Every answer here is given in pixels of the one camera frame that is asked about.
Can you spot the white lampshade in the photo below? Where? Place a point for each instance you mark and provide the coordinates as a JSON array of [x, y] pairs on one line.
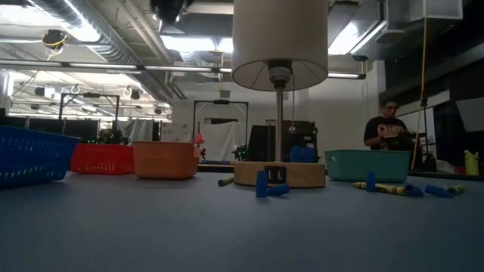
[[280, 30]]

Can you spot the red flower shaped object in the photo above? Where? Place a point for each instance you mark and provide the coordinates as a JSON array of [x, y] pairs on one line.
[[197, 140]]

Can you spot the white cloth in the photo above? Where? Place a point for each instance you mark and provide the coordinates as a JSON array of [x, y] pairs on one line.
[[219, 140]]

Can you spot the orange plastic bin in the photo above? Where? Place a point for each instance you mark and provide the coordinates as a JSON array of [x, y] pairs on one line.
[[166, 160]]

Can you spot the metal lamp pole with socket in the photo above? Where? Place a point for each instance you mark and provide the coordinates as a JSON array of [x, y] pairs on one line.
[[279, 124]]

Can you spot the black box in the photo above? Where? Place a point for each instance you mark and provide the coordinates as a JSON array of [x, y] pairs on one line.
[[261, 143]]

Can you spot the red plastic basket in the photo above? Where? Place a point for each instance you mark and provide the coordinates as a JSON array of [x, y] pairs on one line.
[[102, 158]]

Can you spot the yellow wrapped crayon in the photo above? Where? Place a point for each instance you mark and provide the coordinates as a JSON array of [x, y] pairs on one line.
[[385, 188], [225, 181], [457, 190]]

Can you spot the blue plastic basket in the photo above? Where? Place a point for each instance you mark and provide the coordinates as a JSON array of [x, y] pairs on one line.
[[34, 158]]

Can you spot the teal plastic bin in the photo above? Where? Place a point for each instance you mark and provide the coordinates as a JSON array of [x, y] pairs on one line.
[[363, 166]]

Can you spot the person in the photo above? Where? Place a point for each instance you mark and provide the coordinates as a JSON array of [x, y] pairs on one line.
[[389, 128]]

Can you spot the yellow green bottle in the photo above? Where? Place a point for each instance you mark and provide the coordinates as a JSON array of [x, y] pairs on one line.
[[471, 164]]

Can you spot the black stand frame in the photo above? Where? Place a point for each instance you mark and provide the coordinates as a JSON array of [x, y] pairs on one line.
[[221, 101]]

